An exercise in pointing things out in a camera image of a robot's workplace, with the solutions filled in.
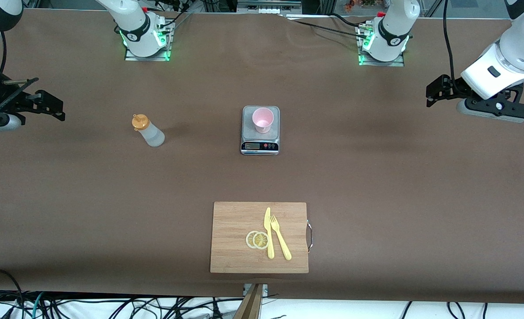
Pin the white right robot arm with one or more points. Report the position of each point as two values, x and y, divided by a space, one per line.
133 31

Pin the yellow lemon slice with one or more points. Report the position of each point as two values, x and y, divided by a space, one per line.
260 240
248 239

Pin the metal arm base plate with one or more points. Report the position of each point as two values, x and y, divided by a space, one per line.
129 57
399 63

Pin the sauce bottle with orange cap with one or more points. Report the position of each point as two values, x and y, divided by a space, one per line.
153 137

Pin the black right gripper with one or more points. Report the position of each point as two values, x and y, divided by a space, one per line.
5 101

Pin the silver digital kitchen scale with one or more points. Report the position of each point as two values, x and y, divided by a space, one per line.
247 128

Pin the wooden post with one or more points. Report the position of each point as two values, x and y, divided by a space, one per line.
250 305

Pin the brown table cover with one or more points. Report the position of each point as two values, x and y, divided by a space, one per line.
377 199

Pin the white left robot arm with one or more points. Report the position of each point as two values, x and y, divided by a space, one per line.
392 33

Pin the grey metal rack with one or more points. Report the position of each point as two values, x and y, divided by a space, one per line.
268 3

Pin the orange flowers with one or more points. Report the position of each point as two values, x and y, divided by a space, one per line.
348 6

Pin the yellow plastic fork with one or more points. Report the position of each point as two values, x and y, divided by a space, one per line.
283 248

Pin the yellow plastic knife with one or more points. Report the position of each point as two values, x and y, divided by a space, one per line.
270 248

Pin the wooden cutting board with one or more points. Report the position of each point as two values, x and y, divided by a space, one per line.
230 239

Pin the pink plastic cup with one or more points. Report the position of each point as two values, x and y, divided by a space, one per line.
262 117

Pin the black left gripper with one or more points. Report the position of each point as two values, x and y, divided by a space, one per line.
452 87

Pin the metal post bracket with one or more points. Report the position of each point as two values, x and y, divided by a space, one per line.
265 289

